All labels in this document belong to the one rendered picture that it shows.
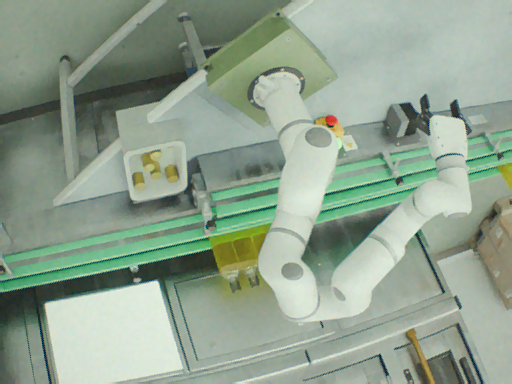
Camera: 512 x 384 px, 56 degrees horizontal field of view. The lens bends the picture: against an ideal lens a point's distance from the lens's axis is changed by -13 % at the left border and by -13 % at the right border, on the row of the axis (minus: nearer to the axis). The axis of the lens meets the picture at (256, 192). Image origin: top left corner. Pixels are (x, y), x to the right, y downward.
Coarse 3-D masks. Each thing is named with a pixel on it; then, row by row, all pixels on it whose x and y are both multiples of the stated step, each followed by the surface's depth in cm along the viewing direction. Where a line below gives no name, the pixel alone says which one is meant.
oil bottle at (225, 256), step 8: (216, 240) 164; (224, 240) 164; (216, 248) 163; (224, 248) 163; (232, 248) 163; (216, 256) 162; (224, 256) 161; (232, 256) 161; (224, 264) 160; (232, 264) 160; (224, 272) 159; (232, 272) 159
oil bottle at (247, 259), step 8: (232, 232) 166; (240, 232) 166; (232, 240) 165; (240, 240) 165; (248, 240) 165; (240, 248) 163; (248, 248) 163; (240, 256) 162; (248, 256) 162; (256, 256) 162; (240, 264) 161; (248, 264) 160; (256, 264) 161
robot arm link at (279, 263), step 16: (272, 240) 111; (288, 240) 110; (304, 240) 113; (272, 256) 106; (288, 256) 106; (272, 272) 104; (288, 272) 103; (304, 272) 104; (288, 288) 102; (304, 288) 103; (288, 304) 106; (304, 304) 106
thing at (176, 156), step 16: (160, 144) 144; (176, 144) 145; (128, 160) 144; (160, 160) 159; (176, 160) 160; (128, 176) 149; (144, 176) 163; (144, 192) 160; (160, 192) 161; (176, 192) 162
